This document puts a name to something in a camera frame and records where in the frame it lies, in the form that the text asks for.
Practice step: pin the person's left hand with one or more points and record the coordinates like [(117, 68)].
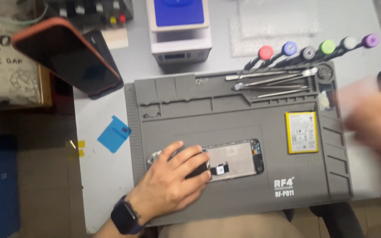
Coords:
[(164, 188)]

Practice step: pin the person's right hand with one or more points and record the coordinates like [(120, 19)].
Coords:
[(379, 119)]

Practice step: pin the person's right fingers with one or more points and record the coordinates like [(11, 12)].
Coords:
[(356, 105)]

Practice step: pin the disassembled smartphone frame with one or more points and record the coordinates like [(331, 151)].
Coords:
[(233, 158)]

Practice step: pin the small white cloth scrap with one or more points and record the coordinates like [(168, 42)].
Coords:
[(323, 100)]

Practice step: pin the yellow-edged phone battery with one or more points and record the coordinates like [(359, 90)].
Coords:
[(302, 133)]

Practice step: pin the row of colour-capped screwdrivers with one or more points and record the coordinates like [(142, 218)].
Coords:
[(306, 53)]

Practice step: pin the thin metal pry tool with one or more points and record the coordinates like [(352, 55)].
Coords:
[(279, 94)]

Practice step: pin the metal tweezers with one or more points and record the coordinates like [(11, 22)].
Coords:
[(276, 87)]

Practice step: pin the spoon-ended metal spudger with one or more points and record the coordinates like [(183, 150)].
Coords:
[(276, 79)]

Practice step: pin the flat metal spudger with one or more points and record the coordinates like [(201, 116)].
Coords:
[(260, 76)]

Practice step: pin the clear bubble wrap sheet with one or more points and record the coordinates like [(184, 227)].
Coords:
[(273, 26)]

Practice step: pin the black stool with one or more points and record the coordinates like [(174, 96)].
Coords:
[(336, 221)]

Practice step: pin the grey silicone repair mat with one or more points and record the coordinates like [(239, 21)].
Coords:
[(243, 198)]

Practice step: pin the person's beige trousers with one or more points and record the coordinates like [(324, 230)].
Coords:
[(227, 228)]

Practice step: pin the white heating station blue pad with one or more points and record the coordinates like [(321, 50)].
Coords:
[(180, 33)]

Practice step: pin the blue adhesive film sheet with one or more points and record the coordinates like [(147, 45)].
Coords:
[(113, 135)]

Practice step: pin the beige wooden block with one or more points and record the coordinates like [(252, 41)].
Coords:
[(116, 39)]

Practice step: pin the dark blue smartwatch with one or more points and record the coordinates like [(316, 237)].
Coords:
[(126, 216)]

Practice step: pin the yellow tape pieces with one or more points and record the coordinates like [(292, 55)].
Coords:
[(80, 147)]

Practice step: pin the black power supply with knobs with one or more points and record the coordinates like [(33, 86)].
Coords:
[(91, 11)]

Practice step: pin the smartphone in orange case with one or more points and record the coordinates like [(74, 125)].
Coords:
[(68, 56)]

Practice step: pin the beige printed box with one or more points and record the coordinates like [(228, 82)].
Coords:
[(8, 72)]

